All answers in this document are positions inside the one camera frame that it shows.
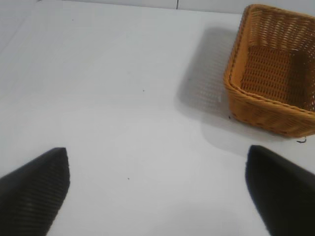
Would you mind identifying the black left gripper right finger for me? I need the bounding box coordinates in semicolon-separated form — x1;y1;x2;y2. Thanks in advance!
245;145;315;236

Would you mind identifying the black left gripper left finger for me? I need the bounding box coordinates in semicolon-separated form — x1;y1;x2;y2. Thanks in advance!
0;147;71;236

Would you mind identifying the brown woven wicker basket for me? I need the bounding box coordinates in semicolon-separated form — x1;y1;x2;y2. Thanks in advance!
223;3;315;144

